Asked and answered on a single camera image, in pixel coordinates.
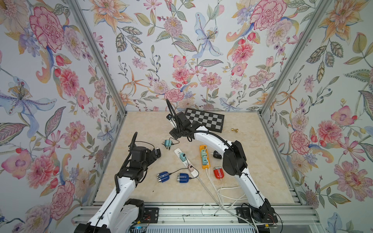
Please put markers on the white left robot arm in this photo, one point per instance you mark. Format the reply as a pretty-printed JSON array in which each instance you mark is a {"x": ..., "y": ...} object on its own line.
[{"x": 119, "y": 211}]

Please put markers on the teal usb charger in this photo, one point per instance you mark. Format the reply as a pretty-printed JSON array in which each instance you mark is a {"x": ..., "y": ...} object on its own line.
[
  {"x": 182, "y": 156},
  {"x": 168, "y": 143}
]

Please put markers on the pink usb charger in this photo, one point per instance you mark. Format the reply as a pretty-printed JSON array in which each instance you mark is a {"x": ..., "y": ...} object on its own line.
[{"x": 191, "y": 168}]

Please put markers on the orange power strip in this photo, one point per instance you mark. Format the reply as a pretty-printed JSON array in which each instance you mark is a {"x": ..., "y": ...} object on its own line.
[{"x": 204, "y": 147}]

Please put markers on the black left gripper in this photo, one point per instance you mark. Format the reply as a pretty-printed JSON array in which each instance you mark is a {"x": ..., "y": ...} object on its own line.
[{"x": 150, "y": 155}]

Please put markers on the aluminium frame post left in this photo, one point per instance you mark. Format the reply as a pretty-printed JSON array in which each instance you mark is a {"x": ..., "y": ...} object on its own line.
[{"x": 90, "y": 39}]

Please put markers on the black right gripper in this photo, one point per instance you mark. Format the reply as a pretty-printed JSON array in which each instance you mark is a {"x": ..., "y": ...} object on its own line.
[{"x": 175, "y": 133}]

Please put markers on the white power strip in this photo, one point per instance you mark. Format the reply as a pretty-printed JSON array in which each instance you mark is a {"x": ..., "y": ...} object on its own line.
[{"x": 186, "y": 163}]

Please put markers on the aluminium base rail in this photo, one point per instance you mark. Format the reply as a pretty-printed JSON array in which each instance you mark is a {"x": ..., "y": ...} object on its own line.
[{"x": 199, "y": 215}]

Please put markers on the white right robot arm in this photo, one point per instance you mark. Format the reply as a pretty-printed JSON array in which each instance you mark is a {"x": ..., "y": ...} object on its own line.
[{"x": 234, "y": 163}]

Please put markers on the black silver chessboard box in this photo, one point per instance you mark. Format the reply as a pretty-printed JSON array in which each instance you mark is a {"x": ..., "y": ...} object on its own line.
[{"x": 212, "y": 121}]

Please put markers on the teal charger on orange strip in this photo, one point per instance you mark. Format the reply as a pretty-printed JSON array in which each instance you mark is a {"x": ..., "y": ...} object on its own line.
[{"x": 204, "y": 161}]

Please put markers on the black electric shaver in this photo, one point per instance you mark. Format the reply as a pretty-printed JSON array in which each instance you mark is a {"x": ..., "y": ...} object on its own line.
[{"x": 157, "y": 153}]

